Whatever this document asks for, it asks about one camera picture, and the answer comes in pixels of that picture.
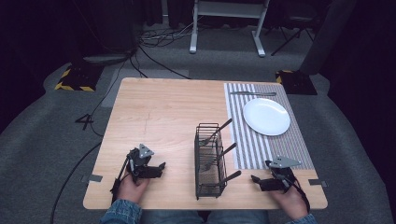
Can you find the black tripod stand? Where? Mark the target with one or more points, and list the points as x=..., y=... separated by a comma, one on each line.
x=292, y=34

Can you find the yellow-black striped stand base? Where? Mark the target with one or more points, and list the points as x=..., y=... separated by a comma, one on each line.
x=79, y=79
x=295, y=82

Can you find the grey tape piece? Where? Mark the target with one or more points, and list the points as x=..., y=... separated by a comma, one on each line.
x=317, y=183
x=93, y=178

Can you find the silver table knife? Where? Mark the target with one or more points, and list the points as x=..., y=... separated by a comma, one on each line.
x=252, y=93

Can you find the grey striped placemat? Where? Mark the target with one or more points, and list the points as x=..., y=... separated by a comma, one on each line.
x=246, y=149

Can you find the person's right hand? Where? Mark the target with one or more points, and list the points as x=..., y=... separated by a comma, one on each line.
x=292, y=203

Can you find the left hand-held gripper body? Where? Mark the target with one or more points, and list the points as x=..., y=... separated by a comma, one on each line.
x=140, y=160

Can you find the white round plate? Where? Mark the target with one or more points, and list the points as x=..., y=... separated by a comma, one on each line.
x=266, y=116

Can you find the person's left hand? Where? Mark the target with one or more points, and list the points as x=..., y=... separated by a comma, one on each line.
x=132, y=190

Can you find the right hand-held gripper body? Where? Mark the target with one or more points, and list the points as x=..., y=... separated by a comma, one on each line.
x=281, y=171

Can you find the white metal desk frame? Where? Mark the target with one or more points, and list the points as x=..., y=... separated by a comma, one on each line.
x=230, y=9

